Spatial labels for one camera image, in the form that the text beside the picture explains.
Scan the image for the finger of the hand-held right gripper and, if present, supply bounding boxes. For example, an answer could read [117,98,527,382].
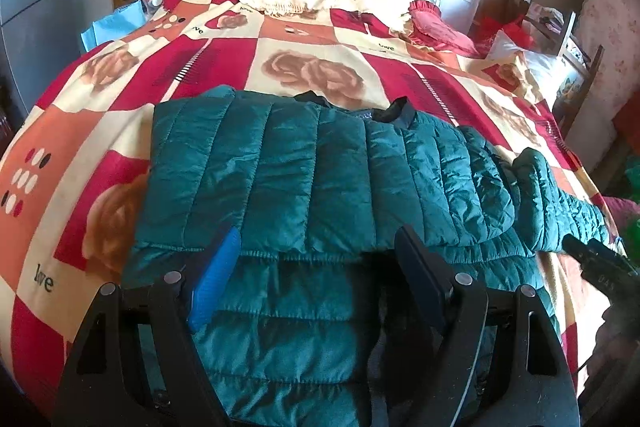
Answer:
[562,234,608,275]

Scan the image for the wooden chair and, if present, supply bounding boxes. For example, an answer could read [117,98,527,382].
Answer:
[549,12,607,135]

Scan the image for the light blue bag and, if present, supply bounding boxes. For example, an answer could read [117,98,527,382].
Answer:
[80,2,147,54]

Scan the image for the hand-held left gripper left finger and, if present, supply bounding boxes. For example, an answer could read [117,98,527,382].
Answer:
[52,226,242,427]

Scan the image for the red ruffled pillow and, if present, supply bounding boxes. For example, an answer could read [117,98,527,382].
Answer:
[406,0,485,58]

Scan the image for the white pillow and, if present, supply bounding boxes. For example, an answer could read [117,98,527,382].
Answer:
[486,29,572,104]

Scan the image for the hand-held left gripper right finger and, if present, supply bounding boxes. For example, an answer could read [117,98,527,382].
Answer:
[394,226,581,427]

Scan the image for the red floral checked blanket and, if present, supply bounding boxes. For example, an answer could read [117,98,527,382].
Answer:
[0,0,623,413]

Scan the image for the green quilted puffer jacket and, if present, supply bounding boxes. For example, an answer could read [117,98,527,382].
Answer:
[122,87,612,427]

